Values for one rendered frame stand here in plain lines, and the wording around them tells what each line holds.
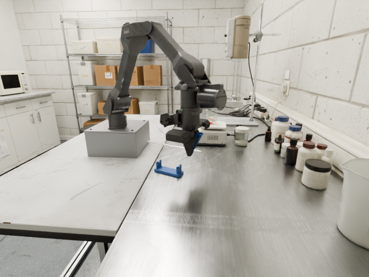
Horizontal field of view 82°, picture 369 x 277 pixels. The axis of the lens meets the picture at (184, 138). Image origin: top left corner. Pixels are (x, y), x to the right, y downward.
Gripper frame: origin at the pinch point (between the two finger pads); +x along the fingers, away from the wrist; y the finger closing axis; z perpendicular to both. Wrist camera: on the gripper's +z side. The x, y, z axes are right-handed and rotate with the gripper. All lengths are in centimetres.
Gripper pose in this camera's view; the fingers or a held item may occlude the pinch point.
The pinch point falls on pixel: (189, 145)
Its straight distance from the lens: 65.6
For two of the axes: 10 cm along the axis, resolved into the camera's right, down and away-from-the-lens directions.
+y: -4.6, 2.8, -8.4
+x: 0.0, 9.5, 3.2
